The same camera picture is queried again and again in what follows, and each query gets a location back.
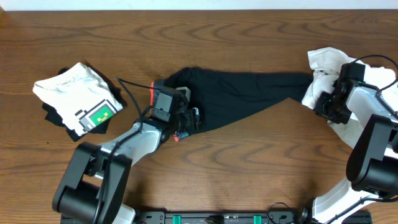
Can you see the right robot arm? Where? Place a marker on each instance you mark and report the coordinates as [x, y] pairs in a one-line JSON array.
[[371, 170]]

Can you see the black leggings red waistband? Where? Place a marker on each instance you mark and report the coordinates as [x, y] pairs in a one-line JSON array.
[[225, 97]]

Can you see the white folded pixel-print t-shirt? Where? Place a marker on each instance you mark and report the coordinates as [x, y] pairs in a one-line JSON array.
[[74, 93]]

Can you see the white garment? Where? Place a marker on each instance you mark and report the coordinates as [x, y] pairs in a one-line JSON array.
[[326, 65]]

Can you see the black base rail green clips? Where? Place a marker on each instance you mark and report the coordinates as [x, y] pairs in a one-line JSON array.
[[207, 218]]

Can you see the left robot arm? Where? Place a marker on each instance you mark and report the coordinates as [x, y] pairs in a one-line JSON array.
[[92, 187]]

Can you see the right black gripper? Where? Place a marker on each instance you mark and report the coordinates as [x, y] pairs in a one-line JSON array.
[[321, 111]]

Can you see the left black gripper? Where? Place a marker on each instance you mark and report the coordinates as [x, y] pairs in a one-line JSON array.
[[193, 119]]

